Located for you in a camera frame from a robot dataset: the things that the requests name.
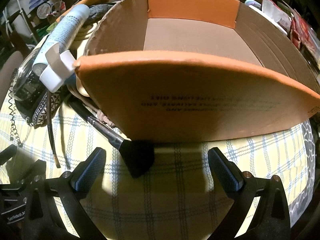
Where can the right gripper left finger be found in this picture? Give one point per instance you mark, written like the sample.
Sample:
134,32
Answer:
71,187

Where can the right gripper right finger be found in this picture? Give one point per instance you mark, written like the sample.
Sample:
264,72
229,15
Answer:
242,187

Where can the black makeup brush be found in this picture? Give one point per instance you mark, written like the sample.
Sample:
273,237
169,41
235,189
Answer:
138,155

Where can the thin brown stick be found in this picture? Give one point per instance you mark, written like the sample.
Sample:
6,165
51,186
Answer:
50,128

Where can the glass jar with black lid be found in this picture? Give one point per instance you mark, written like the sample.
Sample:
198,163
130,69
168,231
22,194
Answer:
27,86

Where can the cream wooden hairbrush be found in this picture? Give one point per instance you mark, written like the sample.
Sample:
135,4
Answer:
78,46

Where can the grey stone pattern table mat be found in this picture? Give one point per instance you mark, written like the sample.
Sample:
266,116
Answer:
299,191

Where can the yellow plaid tablecloth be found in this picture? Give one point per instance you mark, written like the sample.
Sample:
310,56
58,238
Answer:
177,199

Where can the white blue spray can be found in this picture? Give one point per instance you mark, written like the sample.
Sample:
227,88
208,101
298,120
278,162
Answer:
54,62

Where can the orange cardboard box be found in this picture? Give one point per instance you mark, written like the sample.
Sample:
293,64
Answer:
195,70

